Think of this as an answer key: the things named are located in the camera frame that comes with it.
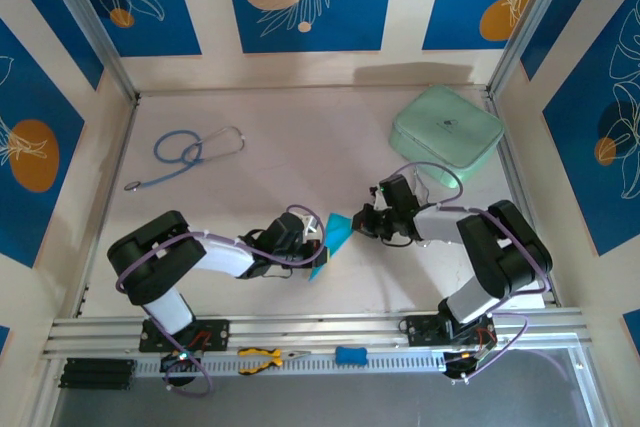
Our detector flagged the blue cloth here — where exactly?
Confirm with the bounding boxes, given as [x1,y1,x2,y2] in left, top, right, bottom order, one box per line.
[307,212,354,283]

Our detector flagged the blue bone shaped block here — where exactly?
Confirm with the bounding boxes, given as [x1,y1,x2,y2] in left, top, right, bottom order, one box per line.
[334,345,369,366]

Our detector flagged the mint green zip case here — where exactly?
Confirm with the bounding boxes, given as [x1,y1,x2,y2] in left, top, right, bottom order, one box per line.
[390,85,505,191]

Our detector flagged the blue stethoscope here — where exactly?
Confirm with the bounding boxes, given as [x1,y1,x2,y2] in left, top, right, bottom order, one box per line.
[123,126,246,193]

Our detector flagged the black ribbed block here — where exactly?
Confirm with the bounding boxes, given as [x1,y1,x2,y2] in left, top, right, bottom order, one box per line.
[58,357,136,392]

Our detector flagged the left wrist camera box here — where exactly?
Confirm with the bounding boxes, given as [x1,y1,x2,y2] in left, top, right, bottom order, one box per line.
[299,214,325,239]

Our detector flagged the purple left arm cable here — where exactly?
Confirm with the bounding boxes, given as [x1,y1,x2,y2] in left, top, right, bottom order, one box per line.
[115,204,329,398]

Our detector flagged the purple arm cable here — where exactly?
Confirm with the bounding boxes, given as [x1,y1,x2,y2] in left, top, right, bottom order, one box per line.
[115,204,329,398]
[394,161,554,381]

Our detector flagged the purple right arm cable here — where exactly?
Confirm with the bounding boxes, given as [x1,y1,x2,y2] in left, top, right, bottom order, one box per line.
[394,161,554,381]

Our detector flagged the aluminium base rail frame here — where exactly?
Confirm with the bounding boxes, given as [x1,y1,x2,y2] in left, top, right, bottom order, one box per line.
[42,306,594,361]

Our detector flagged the yellow handled pliers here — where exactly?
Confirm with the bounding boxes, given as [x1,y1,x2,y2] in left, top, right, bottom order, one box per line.
[237,346,312,376]

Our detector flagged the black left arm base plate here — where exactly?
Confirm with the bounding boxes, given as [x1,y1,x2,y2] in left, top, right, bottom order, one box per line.
[138,318,231,353]

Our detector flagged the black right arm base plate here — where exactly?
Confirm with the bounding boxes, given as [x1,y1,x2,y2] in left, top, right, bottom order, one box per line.
[405,314,496,348]

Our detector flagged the grey slotted cable duct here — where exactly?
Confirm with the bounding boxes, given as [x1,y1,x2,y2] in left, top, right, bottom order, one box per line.
[133,349,447,379]

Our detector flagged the aluminium side rail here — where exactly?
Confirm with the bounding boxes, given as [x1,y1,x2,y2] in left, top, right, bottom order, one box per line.
[487,91,557,309]
[73,96,140,319]

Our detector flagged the aluminium corner post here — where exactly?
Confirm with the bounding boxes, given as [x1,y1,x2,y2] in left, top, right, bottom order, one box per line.
[487,0,576,98]
[37,0,141,101]

